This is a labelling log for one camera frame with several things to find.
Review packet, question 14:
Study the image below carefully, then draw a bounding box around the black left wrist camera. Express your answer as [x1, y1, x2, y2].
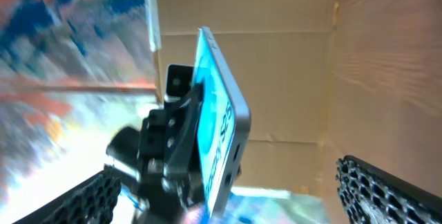
[164, 64, 193, 103]

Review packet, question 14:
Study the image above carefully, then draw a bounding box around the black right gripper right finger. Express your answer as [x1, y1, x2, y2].
[336, 155, 441, 224]

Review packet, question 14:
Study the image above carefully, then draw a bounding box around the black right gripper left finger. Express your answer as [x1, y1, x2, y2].
[15, 171, 122, 224]

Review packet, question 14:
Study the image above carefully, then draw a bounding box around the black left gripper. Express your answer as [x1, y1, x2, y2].
[104, 85, 205, 223]

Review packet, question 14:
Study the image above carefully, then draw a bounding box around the blue screen Galaxy smartphone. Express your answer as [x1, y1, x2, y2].
[192, 26, 251, 217]

